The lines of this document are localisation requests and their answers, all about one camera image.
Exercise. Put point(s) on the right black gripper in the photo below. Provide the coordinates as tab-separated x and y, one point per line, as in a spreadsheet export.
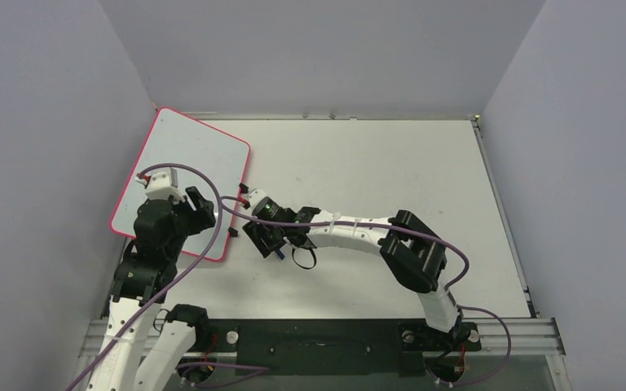
266	235

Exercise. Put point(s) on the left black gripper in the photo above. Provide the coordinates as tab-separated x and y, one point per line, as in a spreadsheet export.
199	208

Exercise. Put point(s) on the pink-framed whiteboard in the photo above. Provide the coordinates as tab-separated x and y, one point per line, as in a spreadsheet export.
177	138

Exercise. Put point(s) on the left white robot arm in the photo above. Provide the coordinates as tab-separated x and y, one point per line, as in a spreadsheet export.
148	267

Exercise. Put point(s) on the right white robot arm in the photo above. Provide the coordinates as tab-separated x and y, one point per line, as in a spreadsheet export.
414	254

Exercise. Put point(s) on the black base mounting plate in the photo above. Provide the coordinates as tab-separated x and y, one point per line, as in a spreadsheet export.
332	347

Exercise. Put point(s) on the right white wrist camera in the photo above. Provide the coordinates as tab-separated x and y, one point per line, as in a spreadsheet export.
251	200

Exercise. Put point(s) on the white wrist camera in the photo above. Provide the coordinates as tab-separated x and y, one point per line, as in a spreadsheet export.
251	200
162	185

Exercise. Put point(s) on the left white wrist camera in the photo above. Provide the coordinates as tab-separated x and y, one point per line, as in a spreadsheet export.
162	185

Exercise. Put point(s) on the aluminium front rail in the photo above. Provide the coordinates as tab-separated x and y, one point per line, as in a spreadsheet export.
529	336

